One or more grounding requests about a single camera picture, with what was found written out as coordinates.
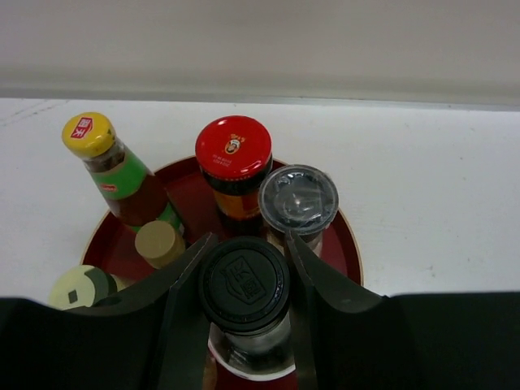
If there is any cream-lid small jar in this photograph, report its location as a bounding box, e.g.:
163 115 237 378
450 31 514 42
48 264 134 310

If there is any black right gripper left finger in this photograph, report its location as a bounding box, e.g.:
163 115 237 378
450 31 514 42
1 233 218 389

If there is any tall soy sauce bottle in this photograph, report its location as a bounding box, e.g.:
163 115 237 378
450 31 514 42
198 236 295 382

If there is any black-top pepper grinder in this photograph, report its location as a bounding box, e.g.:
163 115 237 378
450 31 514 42
258 164 339 256

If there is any yellow-cap green-label sauce bottle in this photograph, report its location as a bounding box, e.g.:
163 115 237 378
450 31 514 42
62 112 184 235

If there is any round red tray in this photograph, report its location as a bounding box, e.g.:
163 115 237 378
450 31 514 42
81 157 363 285

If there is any red-lid chili sauce jar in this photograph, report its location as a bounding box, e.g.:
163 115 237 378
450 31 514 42
195 115 273 236

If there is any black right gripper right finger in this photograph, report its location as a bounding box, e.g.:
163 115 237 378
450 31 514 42
285 232 519 389

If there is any small yellow-label dark bottle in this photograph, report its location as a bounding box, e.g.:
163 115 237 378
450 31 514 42
134 220 186 269

